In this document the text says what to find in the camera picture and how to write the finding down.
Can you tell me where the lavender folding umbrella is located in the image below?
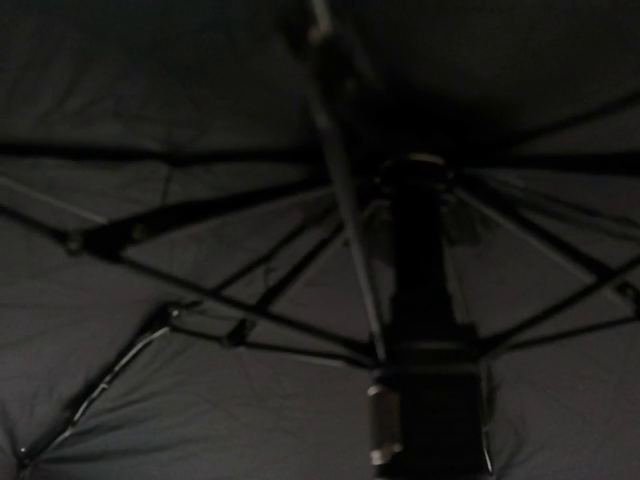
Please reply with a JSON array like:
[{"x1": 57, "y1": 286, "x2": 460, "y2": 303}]
[{"x1": 1, "y1": 1, "x2": 639, "y2": 479}]

